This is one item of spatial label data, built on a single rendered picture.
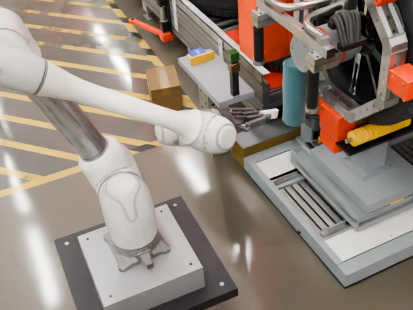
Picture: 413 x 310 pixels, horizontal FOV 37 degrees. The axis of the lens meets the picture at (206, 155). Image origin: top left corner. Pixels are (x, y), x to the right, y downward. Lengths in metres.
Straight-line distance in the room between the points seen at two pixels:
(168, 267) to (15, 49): 0.83
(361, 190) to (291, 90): 0.51
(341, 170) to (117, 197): 1.06
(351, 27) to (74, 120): 0.87
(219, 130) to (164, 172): 1.30
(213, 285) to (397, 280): 0.78
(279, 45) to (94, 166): 1.05
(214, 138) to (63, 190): 1.42
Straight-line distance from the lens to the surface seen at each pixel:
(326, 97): 2.31
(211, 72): 2.76
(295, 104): 2.30
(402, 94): 1.94
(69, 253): 2.24
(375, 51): 2.17
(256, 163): 2.82
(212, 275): 2.08
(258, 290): 2.41
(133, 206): 1.88
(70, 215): 2.82
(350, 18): 1.90
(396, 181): 2.55
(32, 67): 1.62
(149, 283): 1.96
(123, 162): 2.02
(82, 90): 1.68
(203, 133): 1.67
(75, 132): 1.93
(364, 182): 2.53
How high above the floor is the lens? 1.90
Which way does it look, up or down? 39 degrees down
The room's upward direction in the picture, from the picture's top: 5 degrees counter-clockwise
